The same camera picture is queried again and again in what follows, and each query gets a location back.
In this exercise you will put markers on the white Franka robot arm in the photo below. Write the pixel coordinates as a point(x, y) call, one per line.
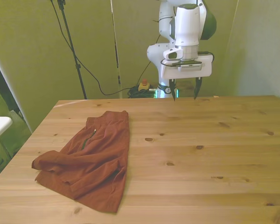
point(186, 23)

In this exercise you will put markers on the rust red shorts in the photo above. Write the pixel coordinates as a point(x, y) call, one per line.
point(95, 163)

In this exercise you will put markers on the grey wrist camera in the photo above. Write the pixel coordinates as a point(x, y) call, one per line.
point(191, 67)

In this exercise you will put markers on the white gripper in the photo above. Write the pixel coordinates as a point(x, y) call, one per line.
point(207, 67)

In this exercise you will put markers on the black tripod stand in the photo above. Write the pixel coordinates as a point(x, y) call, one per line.
point(79, 70)

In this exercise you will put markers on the yellow emergency stop button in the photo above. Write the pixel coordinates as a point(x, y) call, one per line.
point(143, 86)

